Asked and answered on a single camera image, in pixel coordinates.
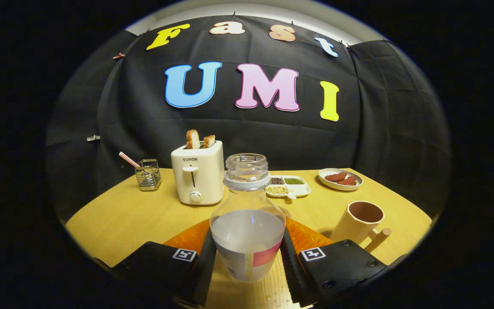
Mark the wire mesh holder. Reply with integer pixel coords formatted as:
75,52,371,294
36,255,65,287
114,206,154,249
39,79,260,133
135,159,162,191

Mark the pink striped straw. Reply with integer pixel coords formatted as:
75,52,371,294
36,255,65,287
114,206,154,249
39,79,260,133
119,151,141,169

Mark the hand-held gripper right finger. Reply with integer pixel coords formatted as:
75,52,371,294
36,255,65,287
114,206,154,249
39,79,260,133
281,218,389,307

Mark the wooden table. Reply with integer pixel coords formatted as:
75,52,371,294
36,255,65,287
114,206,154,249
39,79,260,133
66,167,433,309

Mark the clear juice bottle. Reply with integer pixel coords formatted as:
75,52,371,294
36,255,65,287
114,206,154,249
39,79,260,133
210,153,286,282

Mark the white round plate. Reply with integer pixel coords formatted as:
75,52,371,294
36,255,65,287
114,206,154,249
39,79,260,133
318,168,364,191

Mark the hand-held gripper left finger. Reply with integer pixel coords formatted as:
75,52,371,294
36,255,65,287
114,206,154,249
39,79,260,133
110,219,217,307

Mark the beige cup with handle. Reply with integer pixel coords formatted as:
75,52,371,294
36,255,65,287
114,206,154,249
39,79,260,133
329,200,392,253

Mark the white divided bean dish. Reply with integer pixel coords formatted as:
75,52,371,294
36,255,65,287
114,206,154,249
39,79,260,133
265,175,311,200

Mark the white toaster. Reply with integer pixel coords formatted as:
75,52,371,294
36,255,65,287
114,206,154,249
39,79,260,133
171,140,225,205

